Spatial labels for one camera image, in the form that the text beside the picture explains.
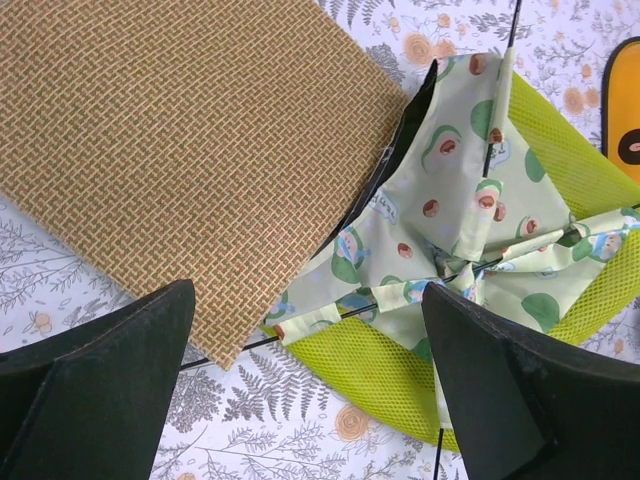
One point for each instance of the yellow double pet bowl stand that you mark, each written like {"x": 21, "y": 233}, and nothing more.
{"x": 620, "y": 108}

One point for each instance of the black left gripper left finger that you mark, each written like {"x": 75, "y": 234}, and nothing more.
{"x": 91, "y": 402}

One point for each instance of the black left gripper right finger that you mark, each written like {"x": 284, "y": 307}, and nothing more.
{"x": 524, "y": 405}

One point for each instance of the green avocado print pet tent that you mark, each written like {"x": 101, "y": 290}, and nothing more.
{"x": 552, "y": 208}

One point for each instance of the floral patterned tablecloth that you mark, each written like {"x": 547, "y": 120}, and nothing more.
{"x": 269, "y": 417}

